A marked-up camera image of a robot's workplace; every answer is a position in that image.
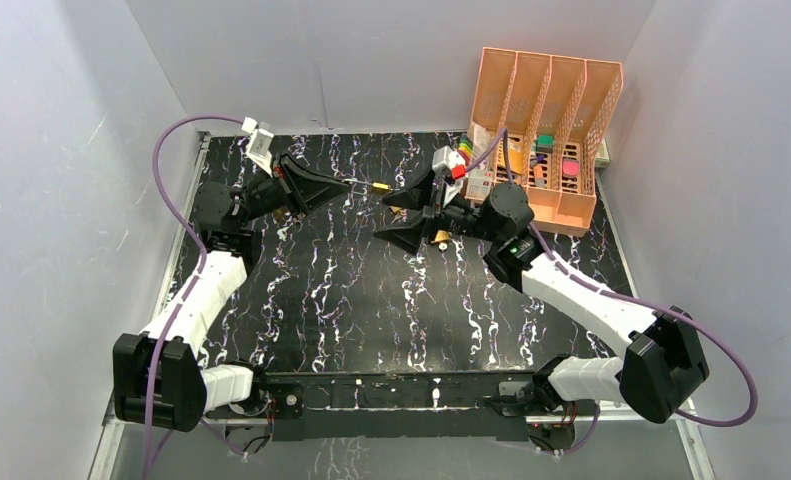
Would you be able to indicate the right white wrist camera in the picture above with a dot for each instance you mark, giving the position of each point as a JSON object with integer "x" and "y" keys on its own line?
{"x": 449, "y": 164}

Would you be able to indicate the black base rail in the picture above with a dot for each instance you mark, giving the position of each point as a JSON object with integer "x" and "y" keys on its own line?
{"x": 304, "y": 406}

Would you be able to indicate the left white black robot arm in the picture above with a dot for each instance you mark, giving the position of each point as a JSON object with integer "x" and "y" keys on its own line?
{"x": 156, "y": 377}

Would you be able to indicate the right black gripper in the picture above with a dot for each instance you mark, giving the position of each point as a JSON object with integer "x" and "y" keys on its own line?
{"x": 416, "y": 195}

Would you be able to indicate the orange plastic file organizer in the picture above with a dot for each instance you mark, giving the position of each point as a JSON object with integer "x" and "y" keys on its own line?
{"x": 573, "y": 100}

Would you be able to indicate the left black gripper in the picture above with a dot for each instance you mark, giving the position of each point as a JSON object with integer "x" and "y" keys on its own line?
{"x": 283, "y": 187}

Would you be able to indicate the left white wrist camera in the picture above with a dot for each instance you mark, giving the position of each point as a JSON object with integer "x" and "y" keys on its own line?
{"x": 257, "y": 149}

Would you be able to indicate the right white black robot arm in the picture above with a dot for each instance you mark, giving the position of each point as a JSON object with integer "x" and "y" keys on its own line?
{"x": 657, "y": 360}

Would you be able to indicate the pink object in organizer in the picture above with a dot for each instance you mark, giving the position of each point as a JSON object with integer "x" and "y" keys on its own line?
{"x": 570, "y": 169}

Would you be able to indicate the green object in organizer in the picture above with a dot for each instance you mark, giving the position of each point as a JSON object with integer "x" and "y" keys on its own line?
{"x": 544, "y": 144}

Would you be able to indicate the coloured marker set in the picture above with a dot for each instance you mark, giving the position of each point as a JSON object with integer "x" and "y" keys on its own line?
{"x": 465, "y": 148}

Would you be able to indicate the small white box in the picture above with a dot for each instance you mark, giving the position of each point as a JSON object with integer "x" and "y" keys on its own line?
{"x": 480, "y": 182}

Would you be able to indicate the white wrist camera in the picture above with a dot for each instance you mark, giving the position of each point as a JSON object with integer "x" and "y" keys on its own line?
{"x": 257, "y": 149}
{"x": 449, "y": 164}

